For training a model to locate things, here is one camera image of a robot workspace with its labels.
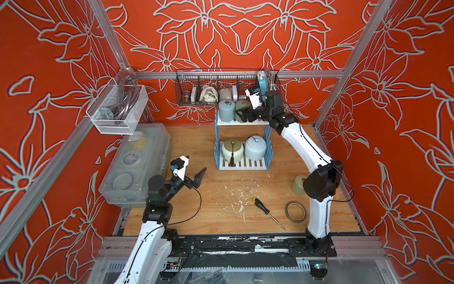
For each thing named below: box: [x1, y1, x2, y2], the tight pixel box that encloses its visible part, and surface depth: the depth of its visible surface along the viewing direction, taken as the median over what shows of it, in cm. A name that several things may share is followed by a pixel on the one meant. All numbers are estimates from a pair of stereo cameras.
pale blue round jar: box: [244, 135, 267, 161], surface depth 96 cm
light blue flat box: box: [258, 75, 268, 102], surface depth 85 cm
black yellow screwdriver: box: [252, 197, 287, 231], surface depth 85 cm
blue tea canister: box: [218, 98, 236, 123], surface depth 81 cm
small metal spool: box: [183, 89, 191, 103], surface depth 95 cm
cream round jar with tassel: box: [221, 138, 245, 167], surface depth 96 cm
